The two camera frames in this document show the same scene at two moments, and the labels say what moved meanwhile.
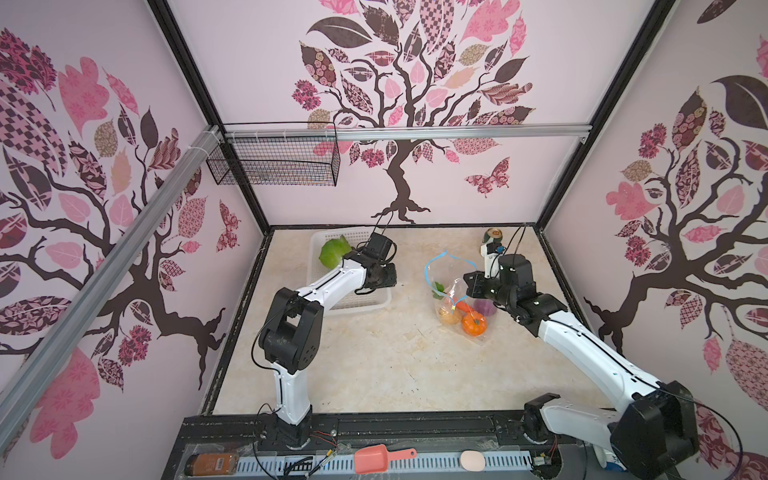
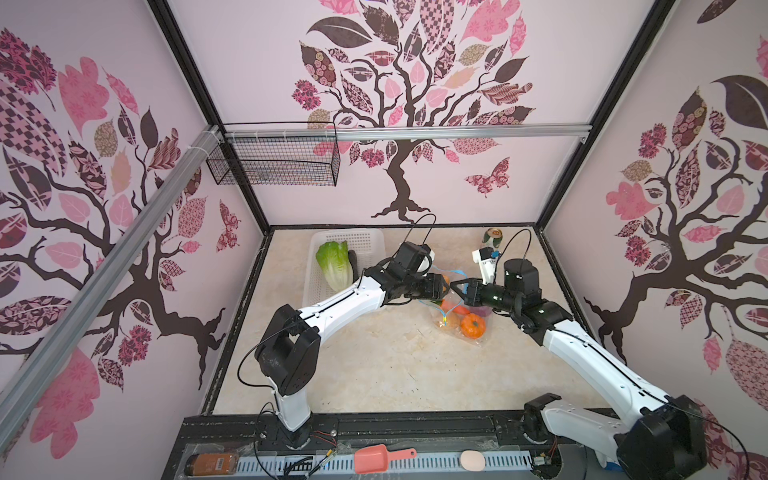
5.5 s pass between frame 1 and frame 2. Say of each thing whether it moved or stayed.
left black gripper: moved
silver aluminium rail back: stayed
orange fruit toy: stayed
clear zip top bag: moved
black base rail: stayed
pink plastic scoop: stayed
